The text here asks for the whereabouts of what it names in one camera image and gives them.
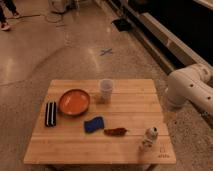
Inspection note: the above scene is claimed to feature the orange ceramic bowl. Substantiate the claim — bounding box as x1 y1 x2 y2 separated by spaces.
58 89 90 116

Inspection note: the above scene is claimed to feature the black striped block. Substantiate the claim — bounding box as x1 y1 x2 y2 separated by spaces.
45 102 57 127

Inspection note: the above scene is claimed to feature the black floor mat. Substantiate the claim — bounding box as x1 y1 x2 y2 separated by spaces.
112 18 132 32

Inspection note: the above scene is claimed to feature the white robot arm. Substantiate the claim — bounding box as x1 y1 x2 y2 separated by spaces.
165 63 213 116

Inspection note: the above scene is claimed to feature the black floor cable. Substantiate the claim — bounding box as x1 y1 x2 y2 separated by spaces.
7 11 66 25

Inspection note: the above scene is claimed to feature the person's shoe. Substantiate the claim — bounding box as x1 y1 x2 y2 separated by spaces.
12 12 20 19
1 22 10 31

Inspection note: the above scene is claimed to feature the person's left shoe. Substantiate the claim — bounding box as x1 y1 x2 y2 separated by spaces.
1 22 10 31

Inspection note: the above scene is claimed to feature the grey machine base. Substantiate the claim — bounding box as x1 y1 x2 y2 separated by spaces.
48 0 72 13

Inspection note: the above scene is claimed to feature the person's right shoe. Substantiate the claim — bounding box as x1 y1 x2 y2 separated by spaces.
12 12 20 19

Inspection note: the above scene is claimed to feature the long white wall rail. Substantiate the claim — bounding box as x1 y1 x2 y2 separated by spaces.
94 0 213 84

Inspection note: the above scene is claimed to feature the blue sponge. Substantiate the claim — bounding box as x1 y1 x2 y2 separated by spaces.
84 116 105 133

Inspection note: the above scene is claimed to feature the small white figurine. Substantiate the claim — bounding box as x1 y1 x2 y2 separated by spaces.
140 127 158 150

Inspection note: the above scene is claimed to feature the wooden table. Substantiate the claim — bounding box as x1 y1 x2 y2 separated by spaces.
24 79 176 164

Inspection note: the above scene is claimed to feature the dark red chili pepper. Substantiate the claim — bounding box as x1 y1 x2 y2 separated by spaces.
104 128 128 136

